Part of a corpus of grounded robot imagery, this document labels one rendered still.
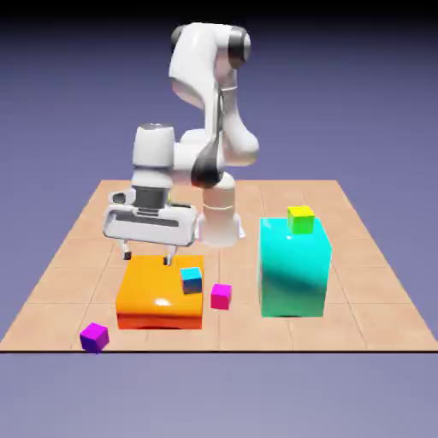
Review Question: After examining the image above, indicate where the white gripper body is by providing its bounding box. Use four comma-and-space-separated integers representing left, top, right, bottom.
102, 202, 198, 248

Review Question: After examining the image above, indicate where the small cyan cube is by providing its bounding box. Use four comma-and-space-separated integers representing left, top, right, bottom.
180, 266, 204, 295

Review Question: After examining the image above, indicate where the small pink cube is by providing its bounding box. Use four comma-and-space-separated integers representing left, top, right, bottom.
210, 282, 233, 311

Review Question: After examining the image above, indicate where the small purple cube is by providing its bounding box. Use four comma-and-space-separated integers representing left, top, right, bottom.
79, 322, 110, 355

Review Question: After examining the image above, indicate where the small yellow-green cube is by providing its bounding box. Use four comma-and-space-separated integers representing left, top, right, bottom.
286, 204, 316, 236

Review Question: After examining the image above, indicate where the large orange box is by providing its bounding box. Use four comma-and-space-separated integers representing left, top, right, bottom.
115, 254, 205, 331

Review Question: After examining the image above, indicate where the large cyan box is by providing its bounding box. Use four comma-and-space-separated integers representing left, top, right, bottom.
258, 216, 333, 319

